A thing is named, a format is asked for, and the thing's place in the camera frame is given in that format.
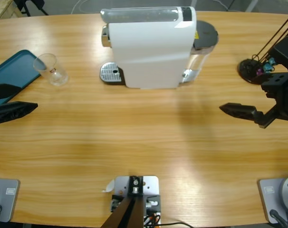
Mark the white tape piece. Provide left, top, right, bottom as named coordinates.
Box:
left=101, top=179, right=115, bottom=193

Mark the grey metal frame leg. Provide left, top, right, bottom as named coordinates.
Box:
left=245, top=0, right=259, bottom=12

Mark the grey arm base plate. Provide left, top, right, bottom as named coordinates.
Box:
left=0, top=178, right=20, bottom=223
left=257, top=178, right=288, bottom=224

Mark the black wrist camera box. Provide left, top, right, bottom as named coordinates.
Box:
left=269, top=36, right=288, bottom=73

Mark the black chair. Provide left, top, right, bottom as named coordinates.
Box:
left=14, top=0, right=49, bottom=17

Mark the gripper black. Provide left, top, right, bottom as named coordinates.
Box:
left=219, top=71, right=288, bottom=129

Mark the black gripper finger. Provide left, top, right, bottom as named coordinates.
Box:
left=0, top=83, right=23, bottom=101
left=0, top=101, right=38, bottom=126

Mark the white floor cable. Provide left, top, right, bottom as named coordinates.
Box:
left=71, top=0, right=104, bottom=14

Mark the teal plastic tray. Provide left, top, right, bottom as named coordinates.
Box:
left=0, top=49, right=42, bottom=109

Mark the clear drinking glass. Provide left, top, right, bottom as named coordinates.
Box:
left=33, top=53, right=69, bottom=86

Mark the orange and black wire bundle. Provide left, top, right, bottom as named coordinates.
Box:
left=144, top=212, right=162, bottom=228

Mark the black capsule holder with rods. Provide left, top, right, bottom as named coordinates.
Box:
left=238, top=15, right=288, bottom=85

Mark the white camera mount with post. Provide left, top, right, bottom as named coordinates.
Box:
left=102, top=175, right=162, bottom=228

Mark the black cable at mount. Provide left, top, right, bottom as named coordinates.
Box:
left=158, top=222, right=194, bottom=228

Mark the white capsule coffee machine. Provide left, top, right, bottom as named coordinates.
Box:
left=100, top=6, right=201, bottom=90

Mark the wooden crate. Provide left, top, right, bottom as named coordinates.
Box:
left=0, top=0, right=23, bottom=21

